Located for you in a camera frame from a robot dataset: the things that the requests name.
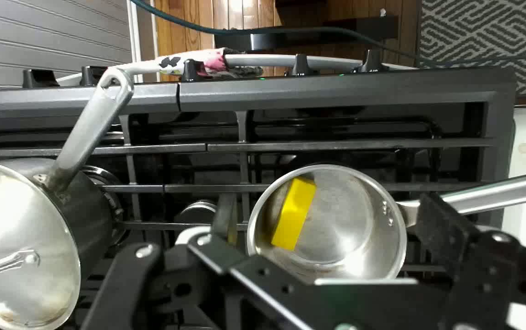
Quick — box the small steel saucepan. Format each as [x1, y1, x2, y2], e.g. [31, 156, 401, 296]
[246, 164, 526, 287]

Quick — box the black round stand base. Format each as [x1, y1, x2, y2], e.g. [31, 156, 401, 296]
[213, 15, 400, 56]

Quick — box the yellow plastic lid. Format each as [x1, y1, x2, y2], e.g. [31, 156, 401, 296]
[270, 177, 319, 254]

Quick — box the patterned hand towel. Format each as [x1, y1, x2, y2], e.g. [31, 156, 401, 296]
[154, 50, 264, 81]

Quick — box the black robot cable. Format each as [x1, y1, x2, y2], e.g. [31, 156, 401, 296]
[130, 0, 526, 63]

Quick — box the black gas stove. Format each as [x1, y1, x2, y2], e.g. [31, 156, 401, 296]
[0, 52, 519, 330]

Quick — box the grey patterned rug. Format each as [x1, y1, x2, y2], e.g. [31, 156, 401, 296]
[418, 0, 526, 100]

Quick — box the large steel pot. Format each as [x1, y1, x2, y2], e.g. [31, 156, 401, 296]
[0, 67, 136, 296]

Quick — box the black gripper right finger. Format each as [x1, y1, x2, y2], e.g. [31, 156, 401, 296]
[416, 193, 526, 330]

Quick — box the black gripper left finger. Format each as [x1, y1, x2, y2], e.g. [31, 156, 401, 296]
[81, 235, 259, 330]

